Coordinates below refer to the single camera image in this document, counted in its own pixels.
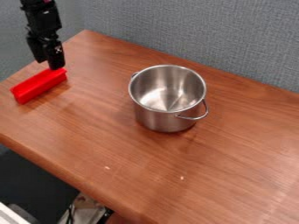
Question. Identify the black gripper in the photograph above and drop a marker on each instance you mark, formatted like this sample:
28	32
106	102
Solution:
44	24

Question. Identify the red rectangular block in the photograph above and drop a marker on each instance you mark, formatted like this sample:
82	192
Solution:
38	84

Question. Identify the stainless steel pot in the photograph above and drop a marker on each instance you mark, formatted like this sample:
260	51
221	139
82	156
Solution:
169	94

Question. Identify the white object at corner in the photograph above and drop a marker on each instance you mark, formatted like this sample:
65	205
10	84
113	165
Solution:
10	217

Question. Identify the grey table leg bracket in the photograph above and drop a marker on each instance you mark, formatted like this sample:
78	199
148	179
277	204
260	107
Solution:
86	211

